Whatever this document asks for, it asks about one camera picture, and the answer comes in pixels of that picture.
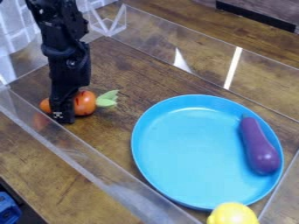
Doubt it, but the purple toy eggplant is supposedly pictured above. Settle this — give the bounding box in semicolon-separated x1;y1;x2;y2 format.
238;114;281;176

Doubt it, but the blue round plate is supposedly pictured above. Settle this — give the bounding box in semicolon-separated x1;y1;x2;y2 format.
130;94;283;210

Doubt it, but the yellow toy fruit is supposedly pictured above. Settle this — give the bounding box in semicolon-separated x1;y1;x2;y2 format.
206;202;258;224

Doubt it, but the blue plastic object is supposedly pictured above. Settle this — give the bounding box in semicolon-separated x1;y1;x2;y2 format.
0;192;22;224

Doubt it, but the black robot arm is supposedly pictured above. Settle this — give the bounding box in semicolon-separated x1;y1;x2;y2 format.
25;0;90;123

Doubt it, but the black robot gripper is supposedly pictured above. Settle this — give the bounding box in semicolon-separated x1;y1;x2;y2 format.
41;41;90;123

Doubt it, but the orange toy carrot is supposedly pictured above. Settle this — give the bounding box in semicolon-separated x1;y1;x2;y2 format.
38;89;120;117

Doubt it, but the clear acrylic enclosure wall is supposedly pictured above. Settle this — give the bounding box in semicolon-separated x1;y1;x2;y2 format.
0;0;299;224

